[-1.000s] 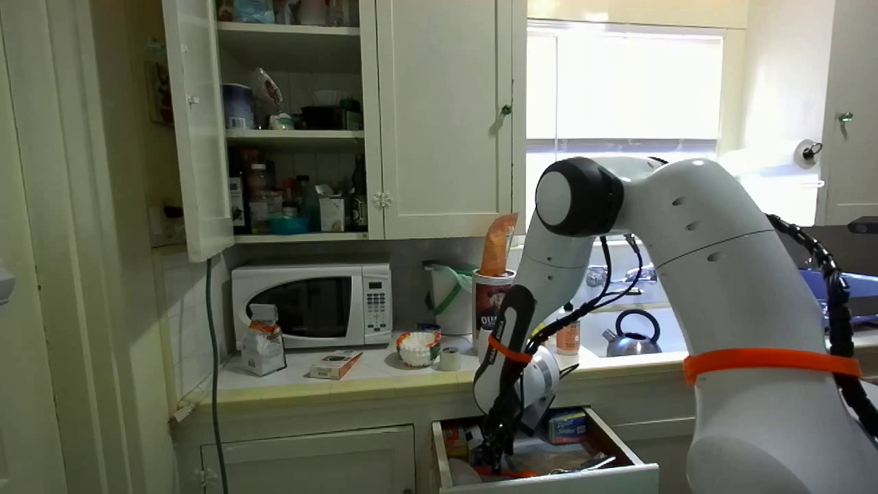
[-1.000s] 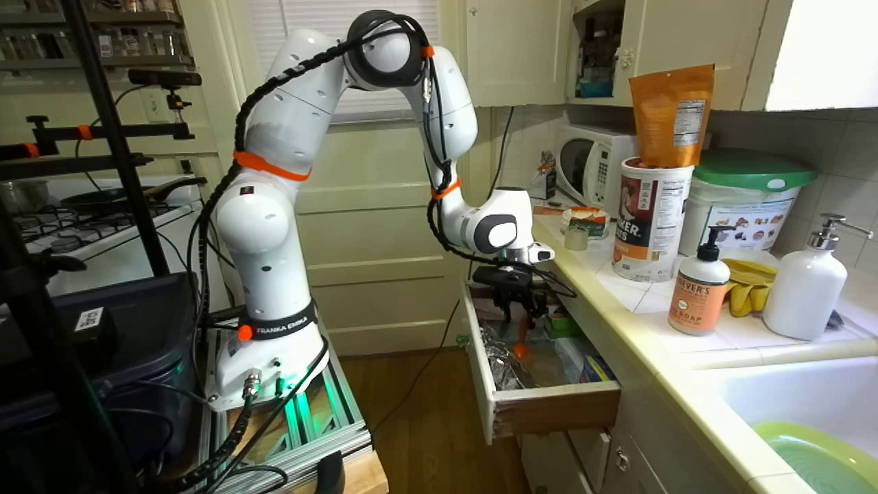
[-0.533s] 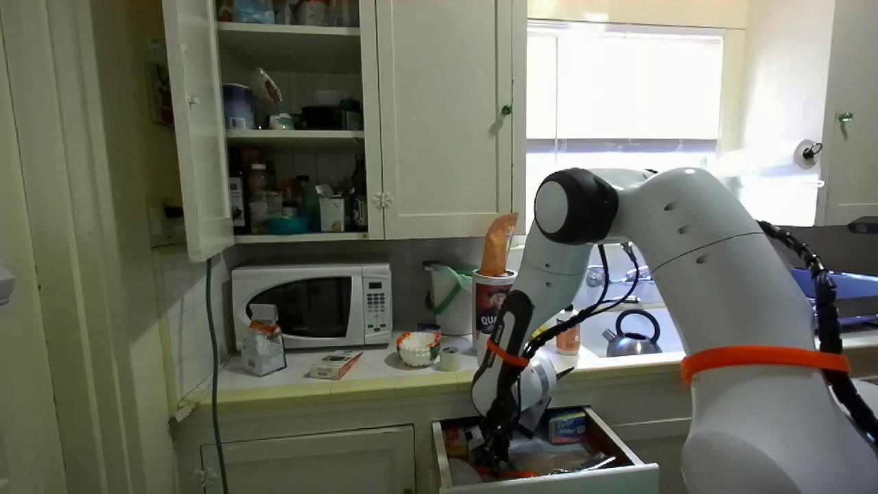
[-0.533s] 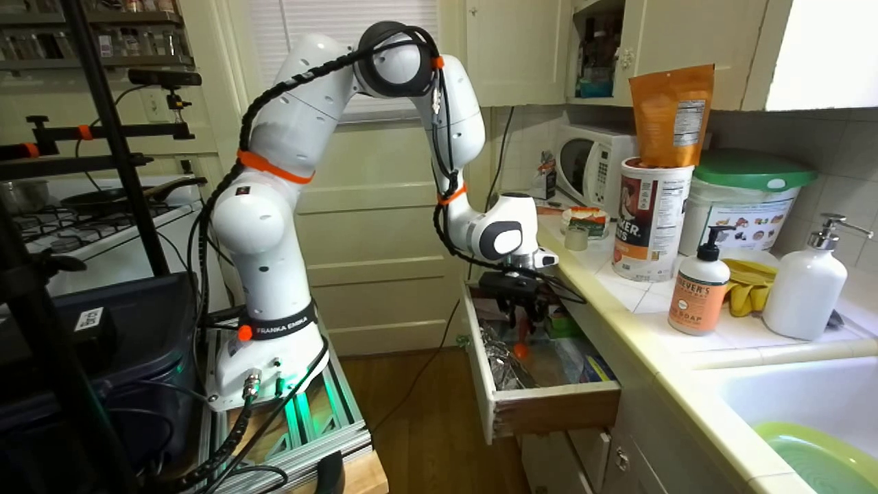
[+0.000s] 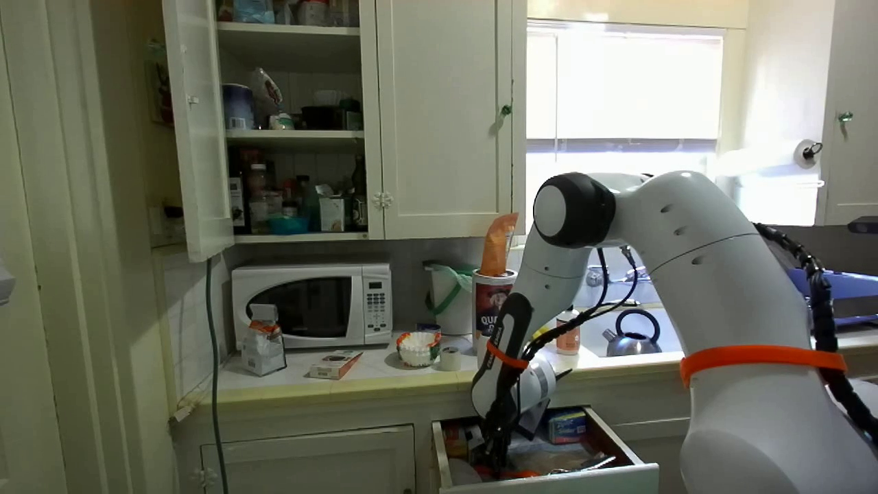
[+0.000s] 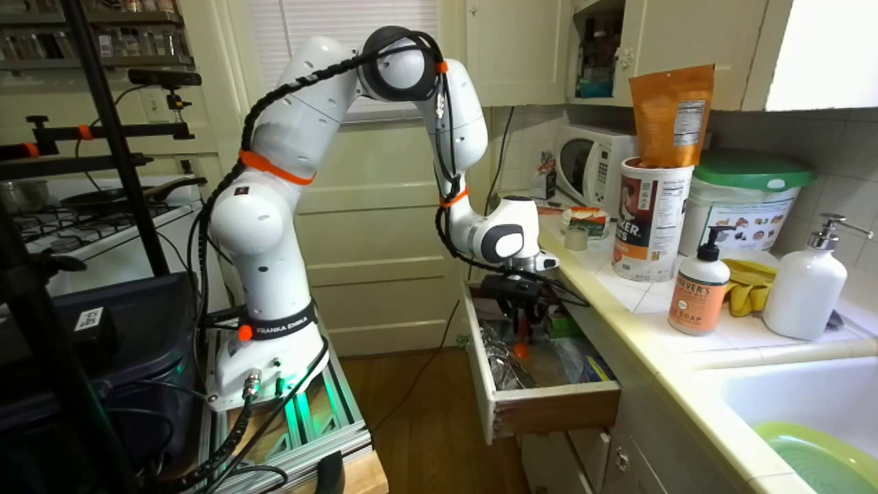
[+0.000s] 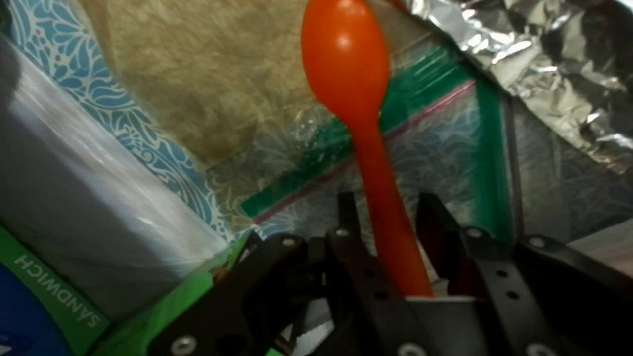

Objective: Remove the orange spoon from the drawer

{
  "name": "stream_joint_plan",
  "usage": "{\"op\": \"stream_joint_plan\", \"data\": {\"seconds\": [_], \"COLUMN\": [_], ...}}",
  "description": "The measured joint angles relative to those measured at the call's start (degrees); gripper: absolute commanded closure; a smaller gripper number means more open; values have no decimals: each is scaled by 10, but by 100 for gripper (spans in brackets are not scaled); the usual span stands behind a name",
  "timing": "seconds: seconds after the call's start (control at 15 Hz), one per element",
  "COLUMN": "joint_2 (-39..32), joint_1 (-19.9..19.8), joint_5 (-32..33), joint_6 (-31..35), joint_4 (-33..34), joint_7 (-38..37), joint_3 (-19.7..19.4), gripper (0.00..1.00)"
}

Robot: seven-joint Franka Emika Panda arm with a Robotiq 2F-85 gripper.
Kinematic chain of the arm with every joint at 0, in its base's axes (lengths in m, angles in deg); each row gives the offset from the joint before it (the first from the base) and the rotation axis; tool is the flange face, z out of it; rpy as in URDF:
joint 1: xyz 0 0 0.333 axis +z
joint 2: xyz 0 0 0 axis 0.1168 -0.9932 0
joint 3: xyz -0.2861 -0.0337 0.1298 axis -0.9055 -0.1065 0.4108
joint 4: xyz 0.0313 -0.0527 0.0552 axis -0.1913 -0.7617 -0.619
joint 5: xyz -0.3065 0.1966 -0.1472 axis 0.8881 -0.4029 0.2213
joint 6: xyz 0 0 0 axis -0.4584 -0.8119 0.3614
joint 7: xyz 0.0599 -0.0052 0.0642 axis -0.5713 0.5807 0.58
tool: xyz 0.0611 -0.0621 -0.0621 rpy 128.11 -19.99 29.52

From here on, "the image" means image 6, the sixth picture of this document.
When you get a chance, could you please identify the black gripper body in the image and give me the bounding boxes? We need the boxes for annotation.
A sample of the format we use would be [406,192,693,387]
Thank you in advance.
[501,283,560,317]

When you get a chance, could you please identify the orange plastic spoon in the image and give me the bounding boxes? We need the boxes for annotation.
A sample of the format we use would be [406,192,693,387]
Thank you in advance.
[510,316,534,364]

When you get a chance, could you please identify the white wooden drawer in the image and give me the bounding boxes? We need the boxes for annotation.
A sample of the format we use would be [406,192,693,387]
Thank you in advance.
[461,283,623,448]

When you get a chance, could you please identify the crumpled aluminium foil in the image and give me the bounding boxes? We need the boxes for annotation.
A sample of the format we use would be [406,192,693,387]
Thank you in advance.
[480,317,527,391]

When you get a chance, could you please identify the green zip plastic bag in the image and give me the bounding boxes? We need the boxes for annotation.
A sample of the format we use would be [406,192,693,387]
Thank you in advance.
[546,335,598,387]

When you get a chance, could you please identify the small orange-lidded jar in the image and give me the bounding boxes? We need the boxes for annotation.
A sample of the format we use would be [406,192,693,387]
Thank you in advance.
[560,205,613,256]

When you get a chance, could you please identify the white cylindrical tub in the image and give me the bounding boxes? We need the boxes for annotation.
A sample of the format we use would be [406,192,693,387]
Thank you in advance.
[613,157,698,283]

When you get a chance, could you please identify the white microwave oven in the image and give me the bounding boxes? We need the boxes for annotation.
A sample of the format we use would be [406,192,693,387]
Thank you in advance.
[554,124,641,217]

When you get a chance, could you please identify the white panelled door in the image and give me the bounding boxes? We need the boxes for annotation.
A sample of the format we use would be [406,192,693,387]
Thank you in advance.
[288,118,480,360]

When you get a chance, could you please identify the orange soap pump bottle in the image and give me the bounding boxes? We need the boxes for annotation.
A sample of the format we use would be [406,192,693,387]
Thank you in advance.
[667,225,733,338]

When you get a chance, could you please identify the white lower cabinet front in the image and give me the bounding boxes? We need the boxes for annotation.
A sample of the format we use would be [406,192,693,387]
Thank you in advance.
[516,309,765,494]

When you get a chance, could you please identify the yellow rubber gloves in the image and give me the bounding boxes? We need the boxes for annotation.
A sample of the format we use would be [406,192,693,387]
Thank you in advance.
[724,257,779,320]

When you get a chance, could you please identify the orange foil pouch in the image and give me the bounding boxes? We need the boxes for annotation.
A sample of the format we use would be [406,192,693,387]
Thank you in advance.
[628,62,719,169]

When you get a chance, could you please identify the white bucket green lid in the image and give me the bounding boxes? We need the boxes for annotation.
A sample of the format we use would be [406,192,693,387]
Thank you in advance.
[682,147,819,257]

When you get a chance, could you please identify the white upper cabinet door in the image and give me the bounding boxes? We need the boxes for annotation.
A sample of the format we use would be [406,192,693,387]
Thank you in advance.
[464,0,572,110]

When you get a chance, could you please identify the white kitchen sink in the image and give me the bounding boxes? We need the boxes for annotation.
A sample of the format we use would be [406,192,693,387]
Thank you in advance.
[704,353,878,494]

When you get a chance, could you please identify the white soap dispenser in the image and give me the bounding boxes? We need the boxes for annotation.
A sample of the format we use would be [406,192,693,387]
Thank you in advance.
[760,212,875,342]

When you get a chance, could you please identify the open upper cabinet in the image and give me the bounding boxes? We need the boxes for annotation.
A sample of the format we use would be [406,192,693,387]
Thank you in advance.
[567,0,878,114]

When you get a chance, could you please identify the green plastic basin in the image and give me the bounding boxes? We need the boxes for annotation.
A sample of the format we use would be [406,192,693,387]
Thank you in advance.
[752,419,878,494]

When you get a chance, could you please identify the black storage bin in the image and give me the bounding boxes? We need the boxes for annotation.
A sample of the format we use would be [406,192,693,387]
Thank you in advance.
[0,271,206,494]

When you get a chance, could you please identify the white stove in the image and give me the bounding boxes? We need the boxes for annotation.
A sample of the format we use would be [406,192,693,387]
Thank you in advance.
[0,176,213,299]

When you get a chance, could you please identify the black floor cable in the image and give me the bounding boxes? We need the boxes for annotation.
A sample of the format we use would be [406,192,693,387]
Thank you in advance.
[372,106,516,433]

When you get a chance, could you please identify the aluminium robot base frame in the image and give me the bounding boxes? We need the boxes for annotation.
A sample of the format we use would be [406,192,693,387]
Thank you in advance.
[196,332,379,494]

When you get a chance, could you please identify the black camera stand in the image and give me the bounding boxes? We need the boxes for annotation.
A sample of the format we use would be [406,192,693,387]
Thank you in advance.
[0,0,210,283]

